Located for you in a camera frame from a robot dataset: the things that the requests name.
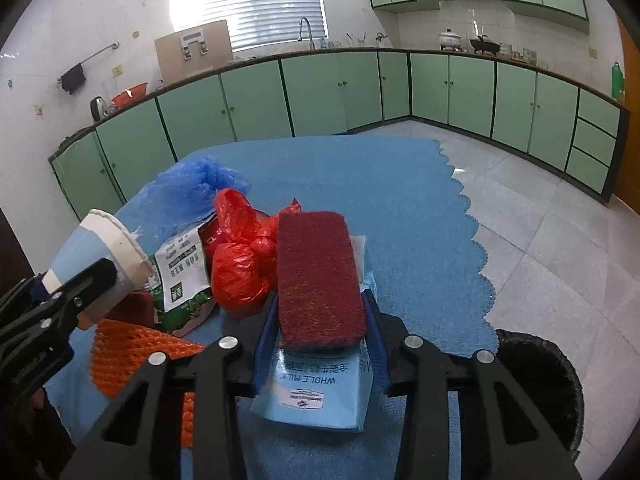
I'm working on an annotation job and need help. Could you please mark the black wok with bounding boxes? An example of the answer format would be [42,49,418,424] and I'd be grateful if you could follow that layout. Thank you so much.
[469,35,501,56]

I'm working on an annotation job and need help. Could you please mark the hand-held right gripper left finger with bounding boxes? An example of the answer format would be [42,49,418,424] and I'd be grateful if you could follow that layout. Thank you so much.
[59,292,281,480]

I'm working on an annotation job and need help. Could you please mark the wooden door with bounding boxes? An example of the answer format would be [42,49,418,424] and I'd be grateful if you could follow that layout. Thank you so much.
[612,15,640,211]

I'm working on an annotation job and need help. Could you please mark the blue plastic bag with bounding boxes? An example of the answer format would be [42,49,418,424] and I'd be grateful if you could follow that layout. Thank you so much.
[141,156,251,241]

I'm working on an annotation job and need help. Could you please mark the green white snack packet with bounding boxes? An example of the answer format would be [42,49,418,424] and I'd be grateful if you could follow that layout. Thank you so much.
[150,215,221,336]

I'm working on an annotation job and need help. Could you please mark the dark red scouring pad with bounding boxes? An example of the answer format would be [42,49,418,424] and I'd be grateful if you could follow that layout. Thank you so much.
[276,211,368,352]

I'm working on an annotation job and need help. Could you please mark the blue table cloth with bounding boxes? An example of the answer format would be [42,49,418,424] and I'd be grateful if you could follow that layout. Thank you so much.
[42,136,500,480]

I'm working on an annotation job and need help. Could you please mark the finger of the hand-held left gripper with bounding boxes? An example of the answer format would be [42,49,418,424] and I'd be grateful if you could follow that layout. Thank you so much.
[0,258,119,322]
[0,310,78,401]

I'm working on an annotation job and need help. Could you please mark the orange foam net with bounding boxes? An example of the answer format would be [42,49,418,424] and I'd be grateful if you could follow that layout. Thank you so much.
[90,319,206,448]

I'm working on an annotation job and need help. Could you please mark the white window blinds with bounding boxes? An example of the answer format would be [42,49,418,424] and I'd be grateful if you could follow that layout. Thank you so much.
[166,0,328,52]

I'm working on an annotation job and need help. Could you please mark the stacked small dishes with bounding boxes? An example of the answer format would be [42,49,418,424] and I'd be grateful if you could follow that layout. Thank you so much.
[500,42,537,64]

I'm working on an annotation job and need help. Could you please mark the metal faucet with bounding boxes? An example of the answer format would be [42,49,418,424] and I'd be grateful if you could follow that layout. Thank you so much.
[298,16,316,51]

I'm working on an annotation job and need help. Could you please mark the black trash bin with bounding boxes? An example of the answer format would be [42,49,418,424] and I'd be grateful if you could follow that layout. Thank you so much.
[492,329,585,461]

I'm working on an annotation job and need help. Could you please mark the metal towel bar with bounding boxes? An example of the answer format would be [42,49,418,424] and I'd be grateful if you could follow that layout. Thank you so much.
[60,41,121,81]

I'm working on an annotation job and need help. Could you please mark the red basin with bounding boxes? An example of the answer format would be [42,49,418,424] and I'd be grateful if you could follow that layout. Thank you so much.
[111,83,149,107]

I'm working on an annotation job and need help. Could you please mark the blue white paper cup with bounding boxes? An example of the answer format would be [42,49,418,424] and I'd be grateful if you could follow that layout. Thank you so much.
[42,209,156,331]

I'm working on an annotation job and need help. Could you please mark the cardboard box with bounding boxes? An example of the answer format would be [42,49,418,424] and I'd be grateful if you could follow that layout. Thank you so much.
[154,20,235,85]

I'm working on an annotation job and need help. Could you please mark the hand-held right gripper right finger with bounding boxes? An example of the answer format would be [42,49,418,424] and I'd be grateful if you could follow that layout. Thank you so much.
[361,287,583,480]

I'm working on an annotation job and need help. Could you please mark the blue milk carton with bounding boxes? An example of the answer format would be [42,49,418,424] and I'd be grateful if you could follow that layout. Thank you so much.
[250,270,378,433]

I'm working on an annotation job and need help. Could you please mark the dark towel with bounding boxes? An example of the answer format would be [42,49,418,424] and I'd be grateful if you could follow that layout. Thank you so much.
[60,63,87,95]

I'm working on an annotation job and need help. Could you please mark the red plastic bag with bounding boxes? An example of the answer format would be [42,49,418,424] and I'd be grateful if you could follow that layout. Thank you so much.
[210,188,303,318]

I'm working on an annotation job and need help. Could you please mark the green base cabinets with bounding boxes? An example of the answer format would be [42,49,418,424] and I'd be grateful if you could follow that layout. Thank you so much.
[48,49,631,223]

